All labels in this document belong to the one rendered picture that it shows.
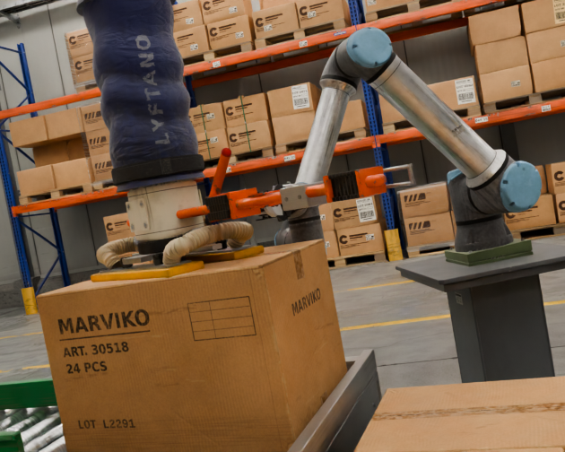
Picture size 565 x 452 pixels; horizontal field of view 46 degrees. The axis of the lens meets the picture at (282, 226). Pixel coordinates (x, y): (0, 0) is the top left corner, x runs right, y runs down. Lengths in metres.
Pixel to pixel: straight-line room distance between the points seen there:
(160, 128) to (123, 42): 0.21
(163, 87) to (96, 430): 0.82
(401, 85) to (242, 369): 0.96
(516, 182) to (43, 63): 10.46
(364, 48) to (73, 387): 1.16
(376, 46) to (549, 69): 6.89
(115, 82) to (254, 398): 0.78
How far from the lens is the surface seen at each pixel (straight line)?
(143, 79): 1.61
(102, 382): 1.63
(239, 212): 1.43
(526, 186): 2.10
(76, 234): 11.64
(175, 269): 1.47
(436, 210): 8.57
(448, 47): 10.05
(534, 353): 2.32
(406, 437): 1.46
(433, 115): 1.99
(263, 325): 1.38
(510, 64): 8.73
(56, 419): 2.18
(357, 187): 1.19
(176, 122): 1.61
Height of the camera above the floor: 1.08
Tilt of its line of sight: 3 degrees down
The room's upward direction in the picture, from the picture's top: 10 degrees counter-clockwise
